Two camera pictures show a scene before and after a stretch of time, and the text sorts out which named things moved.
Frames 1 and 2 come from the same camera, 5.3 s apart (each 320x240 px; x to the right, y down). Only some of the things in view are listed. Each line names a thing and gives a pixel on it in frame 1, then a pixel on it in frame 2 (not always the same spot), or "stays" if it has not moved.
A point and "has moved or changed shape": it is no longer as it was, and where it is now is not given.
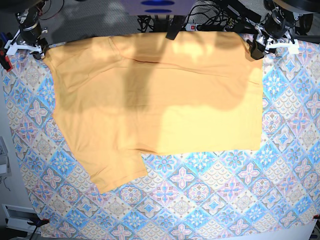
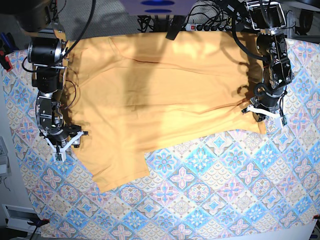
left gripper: (34, 35) to (61, 134)
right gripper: (274, 30) to (267, 102)
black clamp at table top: (177, 23) stays
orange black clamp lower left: (39, 222) stays
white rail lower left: (17, 218) stays
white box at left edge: (5, 164) stays
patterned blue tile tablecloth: (270, 193) stays
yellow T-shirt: (117, 97) has moved or changed shape
